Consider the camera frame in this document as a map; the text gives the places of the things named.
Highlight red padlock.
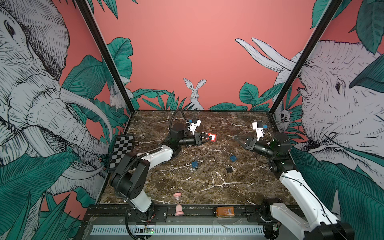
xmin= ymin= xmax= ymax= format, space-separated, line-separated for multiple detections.
xmin=209 ymin=133 xmax=217 ymax=142

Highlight blue padlock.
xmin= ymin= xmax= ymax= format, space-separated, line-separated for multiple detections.
xmin=191 ymin=156 xmax=200 ymax=170
xmin=230 ymin=154 xmax=238 ymax=162

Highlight small black padlock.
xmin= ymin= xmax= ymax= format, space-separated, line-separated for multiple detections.
xmin=226 ymin=165 xmax=234 ymax=174

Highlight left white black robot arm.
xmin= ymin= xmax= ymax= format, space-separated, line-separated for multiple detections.
xmin=110 ymin=121 xmax=216 ymax=216

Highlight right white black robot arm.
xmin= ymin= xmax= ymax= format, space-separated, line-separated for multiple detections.
xmin=232 ymin=133 xmax=355 ymax=240

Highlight pink hourglass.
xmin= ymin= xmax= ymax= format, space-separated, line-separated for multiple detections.
xmin=173 ymin=193 xmax=184 ymax=216

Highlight orange rectangular box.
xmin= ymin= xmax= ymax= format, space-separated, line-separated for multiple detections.
xmin=215 ymin=206 xmax=235 ymax=218

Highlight black white checkerboard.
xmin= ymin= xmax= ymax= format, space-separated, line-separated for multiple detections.
xmin=109 ymin=135 xmax=134 ymax=169

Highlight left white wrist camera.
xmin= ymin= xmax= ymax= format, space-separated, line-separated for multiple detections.
xmin=187 ymin=119 xmax=202 ymax=135

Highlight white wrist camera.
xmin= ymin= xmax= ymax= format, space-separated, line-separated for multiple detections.
xmin=187 ymin=119 xmax=202 ymax=135
xmin=252 ymin=121 xmax=268 ymax=141

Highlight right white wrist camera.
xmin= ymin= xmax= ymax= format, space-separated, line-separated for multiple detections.
xmin=252 ymin=121 xmax=268 ymax=141

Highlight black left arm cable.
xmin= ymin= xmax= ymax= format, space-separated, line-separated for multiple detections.
xmin=113 ymin=108 xmax=188 ymax=199

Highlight white perforated rail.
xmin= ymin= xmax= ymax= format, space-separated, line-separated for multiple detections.
xmin=90 ymin=225 xmax=264 ymax=236

